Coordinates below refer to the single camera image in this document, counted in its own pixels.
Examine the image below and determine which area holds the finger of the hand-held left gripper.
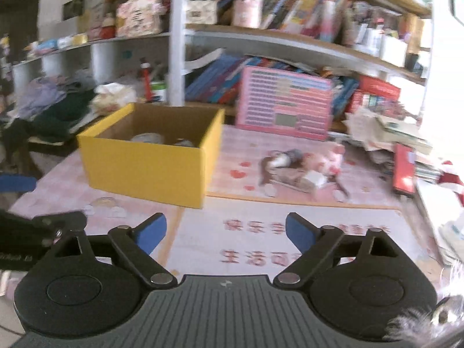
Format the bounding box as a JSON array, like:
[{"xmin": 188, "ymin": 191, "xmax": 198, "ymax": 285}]
[
  {"xmin": 0, "ymin": 175, "xmax": 37, "ymax": 194},
  {"xmin": 32, "ymin": 211, "xmax": 88, "ymax": 238}
]

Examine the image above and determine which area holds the black picture frame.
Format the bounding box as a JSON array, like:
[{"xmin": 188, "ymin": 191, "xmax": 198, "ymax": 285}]
[{"xmin": 61, "ymin": 0, "xmax": 82, "ymax": 22}]

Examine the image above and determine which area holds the white quilted handbag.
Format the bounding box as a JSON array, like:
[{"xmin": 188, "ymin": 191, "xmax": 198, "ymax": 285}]
[{"xmin": 186, "ymin": 0, "xmax": 218, "ymax": 26}]

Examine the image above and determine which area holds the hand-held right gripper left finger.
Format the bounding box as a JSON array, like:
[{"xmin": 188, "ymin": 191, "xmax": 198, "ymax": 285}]
[{"xmin": 43, "ymin": 213, "xmax": 178, "ymax": 291}]

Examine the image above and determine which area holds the row of blue books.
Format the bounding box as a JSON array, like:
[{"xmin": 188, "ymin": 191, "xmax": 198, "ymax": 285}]
[{"xmin": 185, "ymin": 54, "xmax": 359, "ymax": 117}]

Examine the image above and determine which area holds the row of small packets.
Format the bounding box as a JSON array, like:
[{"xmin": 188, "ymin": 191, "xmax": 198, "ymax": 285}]
[{"xmin": 23, "ymin": 33, "xmax": 89, "ymax": 57}]

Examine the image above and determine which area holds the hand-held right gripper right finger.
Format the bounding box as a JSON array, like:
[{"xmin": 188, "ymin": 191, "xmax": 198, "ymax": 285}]
[{"xmin": 273, "ymin": 212, "xmax": 417, "ymax": 291}]

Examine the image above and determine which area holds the red gift box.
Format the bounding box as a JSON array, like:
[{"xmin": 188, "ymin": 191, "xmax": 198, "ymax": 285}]
[{"xmin": 357, "ymin": 75, "xmax": 402, "ymax": 102}]

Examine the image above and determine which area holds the white power strip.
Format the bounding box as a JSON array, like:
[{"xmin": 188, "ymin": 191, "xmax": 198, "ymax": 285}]
[{"xmin": 438, "ymin": 219, "xmax": 464, "ymax": 265}]

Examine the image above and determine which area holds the yellow cardboard box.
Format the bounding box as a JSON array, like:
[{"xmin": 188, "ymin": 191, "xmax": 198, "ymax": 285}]
[{"xmin": 77, "ymin": 102, "xmax": 225, "ymax": 210}]

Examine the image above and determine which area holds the pink pig plush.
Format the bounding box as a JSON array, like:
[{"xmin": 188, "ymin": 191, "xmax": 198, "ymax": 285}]
[{"xmin": 308, "ymin": 144, "xmax": 346, "ymax": 176}]

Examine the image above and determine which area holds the stack of white papers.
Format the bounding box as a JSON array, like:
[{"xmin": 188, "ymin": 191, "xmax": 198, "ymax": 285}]
[{"xmin": 415, "ymin": 179, "xmax": 464, "ymax": 265}]

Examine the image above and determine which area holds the red santa plush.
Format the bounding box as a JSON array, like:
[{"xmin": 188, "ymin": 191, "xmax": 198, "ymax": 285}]
[{"xmin": 438, "ymin": 160, "xmax": 464, "ymax": 205}]

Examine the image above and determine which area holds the clear tape roll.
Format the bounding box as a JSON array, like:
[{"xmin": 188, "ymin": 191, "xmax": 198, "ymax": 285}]
[{"xmin": 130, "ymin": 133, "xmax": 164, "ymax": 144}]

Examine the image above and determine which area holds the red jar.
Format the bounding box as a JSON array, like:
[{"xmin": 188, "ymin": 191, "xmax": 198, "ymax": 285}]
[{"xmin": 99, "ymin": 12, "xmax": 117, "ymax": 39}]

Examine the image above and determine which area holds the white green jar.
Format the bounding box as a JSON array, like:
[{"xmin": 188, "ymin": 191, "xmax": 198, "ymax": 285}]
[{"xmin": 150, "ymin": 81, "xmax": 168, "ymax": 104}]

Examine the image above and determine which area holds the white pen holder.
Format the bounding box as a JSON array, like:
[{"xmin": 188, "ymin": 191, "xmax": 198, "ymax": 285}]
[{"xmin": 379, "ymin": 34, "xmax": 408, "ymax": 68}]

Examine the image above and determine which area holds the pink printed table mat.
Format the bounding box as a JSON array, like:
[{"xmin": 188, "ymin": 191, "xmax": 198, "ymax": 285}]
[{"xmin": 7, "ymin": 123, "xmax": 450, "ymax": 283}]

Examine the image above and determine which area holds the grey fluffy cloth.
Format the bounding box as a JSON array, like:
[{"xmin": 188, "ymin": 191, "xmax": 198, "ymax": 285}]
[{"xmin": 386, "ymin": 286, "xmax": 464, "ymax": 348}]

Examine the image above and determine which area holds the dark wooden side table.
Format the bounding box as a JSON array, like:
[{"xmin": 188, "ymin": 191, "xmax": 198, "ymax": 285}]
[{"xmin": 22, "ymin": 130, "xmax": 86, "ymax": 178}]

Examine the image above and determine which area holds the pile of books and papers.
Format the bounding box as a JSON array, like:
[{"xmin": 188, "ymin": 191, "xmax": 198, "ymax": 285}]
[{"xmin": 344, "ymin": 110, "xmax": 434, "ymax": 164}]

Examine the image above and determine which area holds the pile of clothes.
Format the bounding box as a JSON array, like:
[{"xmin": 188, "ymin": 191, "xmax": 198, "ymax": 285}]
[{"xmin": 0, "ymin": 76, "xmax": 98, "ymax": 142}]

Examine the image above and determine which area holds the pink cylindrical container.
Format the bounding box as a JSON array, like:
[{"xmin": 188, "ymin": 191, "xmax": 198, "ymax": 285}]
[{"xmin": 232, "ymin": 0, "xmax": 263, "ymax": 29}]

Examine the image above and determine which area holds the small black box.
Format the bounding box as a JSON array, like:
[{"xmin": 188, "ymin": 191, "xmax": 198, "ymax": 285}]
[{"xmin": 405, "ymin": 52, "xmax": 425, "ymax": 73}]

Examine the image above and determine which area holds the clear pen cup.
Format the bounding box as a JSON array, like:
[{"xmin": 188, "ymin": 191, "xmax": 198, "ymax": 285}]
[{"xmin": 353, "ymin": 22, "xmax": 381, "ymax": 57}]

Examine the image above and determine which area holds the red smartphone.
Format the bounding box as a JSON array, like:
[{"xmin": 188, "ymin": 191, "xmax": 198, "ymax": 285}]
[{"xmin": 393, "ymin": 144, "xmax": 417, "ymax": 197}]

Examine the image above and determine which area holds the row of colourful books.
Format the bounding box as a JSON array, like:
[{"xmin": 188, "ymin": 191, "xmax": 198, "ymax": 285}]
[{"xmin": 214, "ymin": 0, "xmax": 354, "ymax": 42}]

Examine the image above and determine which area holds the pink learning tablet toy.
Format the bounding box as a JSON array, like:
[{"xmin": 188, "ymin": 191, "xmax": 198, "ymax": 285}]
[{"xmin": 235, "ymin": 66, "xmax": 334, "ymax": 141}]

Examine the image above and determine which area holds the floral lucky cat figurine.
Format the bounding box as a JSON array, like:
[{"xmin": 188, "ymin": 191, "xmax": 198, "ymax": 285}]
[{"xmin": 116, "ymin": 0, "xmax": 162, "ymax": 38}]

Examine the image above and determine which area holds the white bookshelf unit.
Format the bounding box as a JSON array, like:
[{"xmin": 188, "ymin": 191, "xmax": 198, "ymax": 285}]
[{"xmin": 11, "ymin": 0, "xmax": 434, "ymax": 124}]

